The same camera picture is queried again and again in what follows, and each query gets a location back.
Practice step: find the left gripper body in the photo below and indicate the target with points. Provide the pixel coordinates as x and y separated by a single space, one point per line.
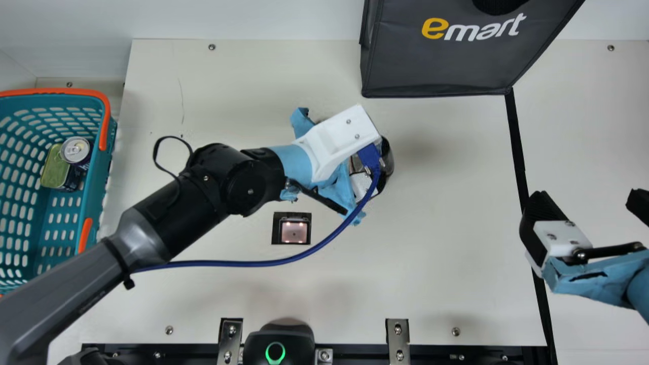
296 165

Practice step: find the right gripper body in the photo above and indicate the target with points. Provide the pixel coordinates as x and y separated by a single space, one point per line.
608 279

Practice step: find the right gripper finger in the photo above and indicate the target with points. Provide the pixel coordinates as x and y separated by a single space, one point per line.
640 205
542 223

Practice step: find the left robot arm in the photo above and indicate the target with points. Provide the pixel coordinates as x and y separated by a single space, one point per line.
192 203

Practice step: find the teal shopping basket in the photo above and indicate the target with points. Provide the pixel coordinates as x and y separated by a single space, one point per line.
25 233

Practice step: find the black strip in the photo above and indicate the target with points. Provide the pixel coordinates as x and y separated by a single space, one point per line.
522 177

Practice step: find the small square scanner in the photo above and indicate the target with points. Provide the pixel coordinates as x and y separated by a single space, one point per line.
292 229

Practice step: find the black device with green light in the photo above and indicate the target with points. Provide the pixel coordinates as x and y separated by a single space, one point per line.
279 342

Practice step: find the silver top drink can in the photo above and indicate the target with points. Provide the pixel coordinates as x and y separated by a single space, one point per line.
76 150

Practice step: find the gold rectangular tin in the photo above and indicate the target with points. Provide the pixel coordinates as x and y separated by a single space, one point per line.
53 170

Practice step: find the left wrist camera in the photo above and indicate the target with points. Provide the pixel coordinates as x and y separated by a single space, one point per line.
339 139

